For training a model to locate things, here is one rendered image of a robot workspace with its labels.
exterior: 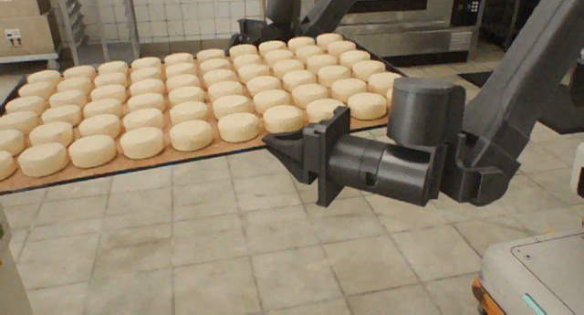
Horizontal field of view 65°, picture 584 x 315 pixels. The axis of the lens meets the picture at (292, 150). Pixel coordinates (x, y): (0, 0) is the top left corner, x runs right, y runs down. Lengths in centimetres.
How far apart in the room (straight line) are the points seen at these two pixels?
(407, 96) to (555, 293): 115
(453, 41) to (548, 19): 377
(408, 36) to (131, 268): 298
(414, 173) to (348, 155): 7
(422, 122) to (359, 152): 7
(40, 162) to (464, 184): 45
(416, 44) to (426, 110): 370
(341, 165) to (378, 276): 136
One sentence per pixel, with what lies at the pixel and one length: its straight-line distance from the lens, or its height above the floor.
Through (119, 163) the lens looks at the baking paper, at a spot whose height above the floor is 97.
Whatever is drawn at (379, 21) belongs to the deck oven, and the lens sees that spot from 391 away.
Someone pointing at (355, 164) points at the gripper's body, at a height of 100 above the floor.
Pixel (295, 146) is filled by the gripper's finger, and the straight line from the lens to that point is 50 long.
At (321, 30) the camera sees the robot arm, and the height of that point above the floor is 100.
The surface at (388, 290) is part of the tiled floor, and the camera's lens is 178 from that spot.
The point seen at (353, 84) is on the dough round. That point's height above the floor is 101.
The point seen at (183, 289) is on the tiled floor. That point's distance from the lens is 179.
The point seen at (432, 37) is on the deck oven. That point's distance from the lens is 420.
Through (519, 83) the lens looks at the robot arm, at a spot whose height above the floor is 108.
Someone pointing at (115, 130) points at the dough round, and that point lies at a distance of 63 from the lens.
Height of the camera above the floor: 123
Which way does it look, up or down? 28 degrees down
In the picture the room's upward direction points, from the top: straight up
